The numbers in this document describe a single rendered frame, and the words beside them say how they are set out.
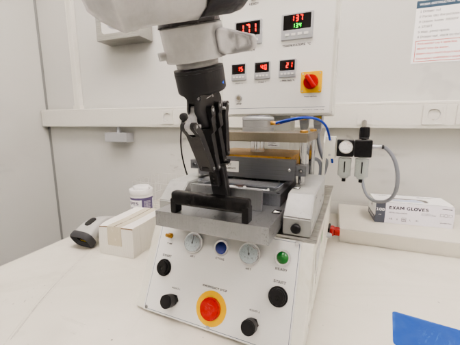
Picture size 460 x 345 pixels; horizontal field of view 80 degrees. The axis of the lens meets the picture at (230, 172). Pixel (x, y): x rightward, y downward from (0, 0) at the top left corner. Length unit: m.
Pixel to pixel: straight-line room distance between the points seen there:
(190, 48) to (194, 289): 0.43
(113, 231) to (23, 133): 1.23
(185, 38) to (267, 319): 0.46
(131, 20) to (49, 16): 1.78
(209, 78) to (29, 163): 1.69
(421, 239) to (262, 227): 0.65
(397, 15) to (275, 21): 0.57
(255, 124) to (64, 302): 0.58
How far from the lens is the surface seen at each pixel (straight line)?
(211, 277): 0.56
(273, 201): 0.54
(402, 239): 0.99
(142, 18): 0.31
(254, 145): 0.68
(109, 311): 0.67
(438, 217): 1.12
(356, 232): 0.97
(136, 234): 0.84
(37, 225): 2.08
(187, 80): 0.41
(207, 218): 0.47
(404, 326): 0.68
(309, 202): 0.52
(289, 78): 0.82
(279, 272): 0.52
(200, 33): 0.39
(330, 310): 0.66
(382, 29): 1.28
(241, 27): 0.89
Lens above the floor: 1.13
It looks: 10 degrees down
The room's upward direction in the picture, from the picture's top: straight up
